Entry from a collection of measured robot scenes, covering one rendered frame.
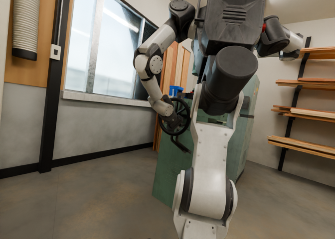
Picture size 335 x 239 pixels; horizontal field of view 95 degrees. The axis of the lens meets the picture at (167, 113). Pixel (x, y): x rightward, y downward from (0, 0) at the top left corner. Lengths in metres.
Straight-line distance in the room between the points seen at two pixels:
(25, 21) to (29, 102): 0.68
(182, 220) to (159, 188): 0.97
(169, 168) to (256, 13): 1.21
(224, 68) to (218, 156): 0.29
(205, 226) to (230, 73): 0.49
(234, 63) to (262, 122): 3.14
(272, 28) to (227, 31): 0.31
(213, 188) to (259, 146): 3.09
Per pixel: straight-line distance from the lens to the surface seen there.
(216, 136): 0.58
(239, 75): 0.44
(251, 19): 0.69
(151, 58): 0.68
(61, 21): 1.98
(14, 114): 1.93
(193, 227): 0.64
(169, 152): 1.41
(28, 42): 1.75
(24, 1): 1.82
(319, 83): 3.16
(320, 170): 3.70
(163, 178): 1.52
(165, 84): 2.83
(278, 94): 3.59
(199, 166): 0.56
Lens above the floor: 0.91
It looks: 4 degrees down
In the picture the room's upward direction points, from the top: 9 degrees clockwise
